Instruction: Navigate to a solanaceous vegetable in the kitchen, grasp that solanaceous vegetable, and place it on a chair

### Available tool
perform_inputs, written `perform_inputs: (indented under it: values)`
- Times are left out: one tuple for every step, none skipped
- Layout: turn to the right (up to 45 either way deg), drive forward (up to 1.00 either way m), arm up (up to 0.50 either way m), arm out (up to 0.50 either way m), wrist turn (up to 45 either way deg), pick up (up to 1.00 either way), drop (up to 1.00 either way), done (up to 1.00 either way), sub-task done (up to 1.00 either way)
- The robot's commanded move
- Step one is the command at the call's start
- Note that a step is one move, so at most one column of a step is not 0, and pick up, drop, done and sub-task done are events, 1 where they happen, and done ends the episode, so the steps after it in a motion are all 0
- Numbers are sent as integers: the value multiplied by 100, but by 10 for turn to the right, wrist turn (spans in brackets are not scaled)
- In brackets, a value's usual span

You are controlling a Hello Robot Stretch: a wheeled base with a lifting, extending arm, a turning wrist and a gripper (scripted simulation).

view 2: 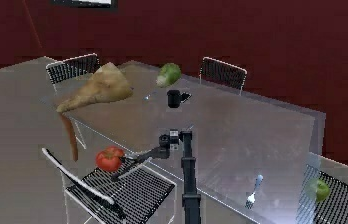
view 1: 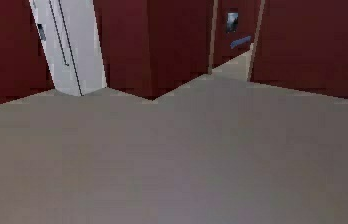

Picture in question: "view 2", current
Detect glass table with brown leg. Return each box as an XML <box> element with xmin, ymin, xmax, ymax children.
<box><xmin>43</xmin><ymin>59</ymin><xmax>327</xmax><ymax>224</ymax></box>

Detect green lettuce head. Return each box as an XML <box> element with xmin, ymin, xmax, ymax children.
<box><xmin>155</xmin><ymin>62</ymin><xmax>183</xmax><ymax>89</ymax></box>

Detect silver fork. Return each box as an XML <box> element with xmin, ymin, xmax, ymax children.
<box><xmin>244</xmin><ymin>174</ymin><xmax>264</xmax><ymax>210</ymax></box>

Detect red tomato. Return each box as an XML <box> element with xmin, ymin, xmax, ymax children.
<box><xmin>95</xmin><ymin>145</ymin><xmax>126</xmax><ymax>173</ymax></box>

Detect dark framed wall picture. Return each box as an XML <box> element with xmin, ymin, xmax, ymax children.
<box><xmin>50</xmin><ymin>0</ymin><xmax>118</xmax><ymax>12</ymax></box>

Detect green apple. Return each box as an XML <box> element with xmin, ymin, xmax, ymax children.
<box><xmin>306</xmin><ymin>177</ymin><xmax>332</xmax><ymax>203</ymax></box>

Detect black mug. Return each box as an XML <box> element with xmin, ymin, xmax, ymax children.
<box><xmin>166</xmin><ymin>88</ymin><xmax>193</xmax><ymax>110</ymax></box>

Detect small silver utensil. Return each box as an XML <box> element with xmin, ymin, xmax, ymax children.
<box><xmin>143</xmin><ymin>91</ymin><xmax>158</xmax><ymax>102</ymax></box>

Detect black mesh white-framed chair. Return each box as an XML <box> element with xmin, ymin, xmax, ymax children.
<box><xmin>45</xmin><ymin>52</ymin><xmax>102</xmax><ymax>151</ymax></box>
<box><xmin>296</xmin><ymin>162</ymin><xmax>348</xmax><ymax>224</ymax></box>
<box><xmin>41</xmin><ymin>147</ymin><xmax>178</xmax><ymax>224</ymax></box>
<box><xmin>198</xmin><ymin>56</ymin><xmax>249</xmax><ymax>96</ymax></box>

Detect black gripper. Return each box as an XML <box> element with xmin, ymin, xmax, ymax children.
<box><xmin>110</xmin><ymin>133</ymin><xmax>173</xmax><ymax>183</ymax></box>

